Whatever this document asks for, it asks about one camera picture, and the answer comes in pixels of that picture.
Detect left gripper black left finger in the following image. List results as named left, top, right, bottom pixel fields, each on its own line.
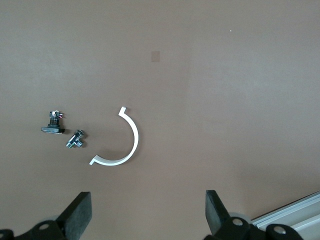
left=0, top=191, right=93, bottom=240

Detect small metal connector part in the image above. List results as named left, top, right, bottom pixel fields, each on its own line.
left=65, top=129, right=87, bottom=149

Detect black flat-headed switch component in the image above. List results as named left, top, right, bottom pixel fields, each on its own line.
left=41, top=109, right=66, bottom=135

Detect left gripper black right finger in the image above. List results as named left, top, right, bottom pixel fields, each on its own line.
left=203, top=190, right=305, bottom=240

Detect white semicircular plastic bracket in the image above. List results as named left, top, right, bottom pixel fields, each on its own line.
left=88, top=106, right=140, bottom=167

